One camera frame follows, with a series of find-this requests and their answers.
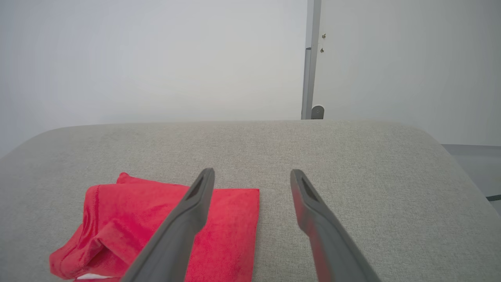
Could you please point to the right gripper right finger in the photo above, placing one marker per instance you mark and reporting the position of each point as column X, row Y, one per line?
column 328, row 239

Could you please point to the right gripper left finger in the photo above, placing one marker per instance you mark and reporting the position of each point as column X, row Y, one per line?
column 176, row 235

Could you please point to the red and white garment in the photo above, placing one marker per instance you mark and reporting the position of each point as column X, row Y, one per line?
column 227, row 235

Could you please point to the light grey door panel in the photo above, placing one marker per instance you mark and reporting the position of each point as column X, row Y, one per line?
column 411, row 66

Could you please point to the grey wall baseboard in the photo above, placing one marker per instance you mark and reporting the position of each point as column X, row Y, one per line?
column 475, row 150

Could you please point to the grey metal post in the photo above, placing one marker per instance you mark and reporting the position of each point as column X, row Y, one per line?
column 310, row 58

